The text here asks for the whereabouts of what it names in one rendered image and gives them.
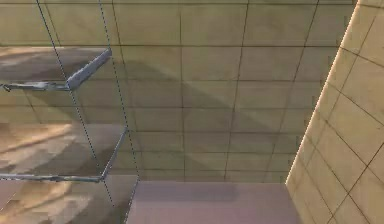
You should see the brown wire-frame shelf unit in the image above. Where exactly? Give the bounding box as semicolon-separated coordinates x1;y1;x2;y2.
0;0;142;224

